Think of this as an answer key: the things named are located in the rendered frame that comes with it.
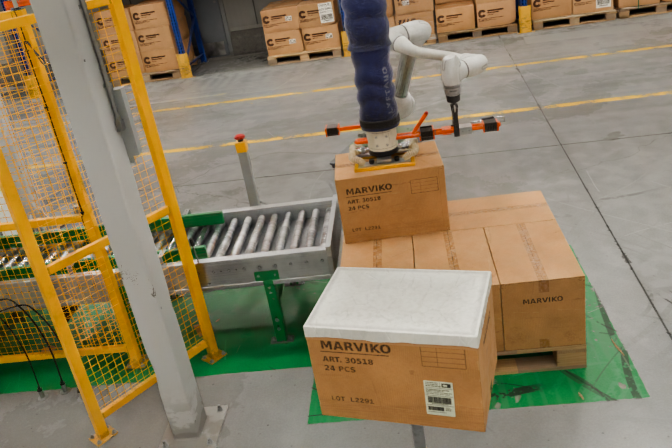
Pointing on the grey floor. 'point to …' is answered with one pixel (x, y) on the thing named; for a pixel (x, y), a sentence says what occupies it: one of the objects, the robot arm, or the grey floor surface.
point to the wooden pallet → (564, 359)
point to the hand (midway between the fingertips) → (456, 129)
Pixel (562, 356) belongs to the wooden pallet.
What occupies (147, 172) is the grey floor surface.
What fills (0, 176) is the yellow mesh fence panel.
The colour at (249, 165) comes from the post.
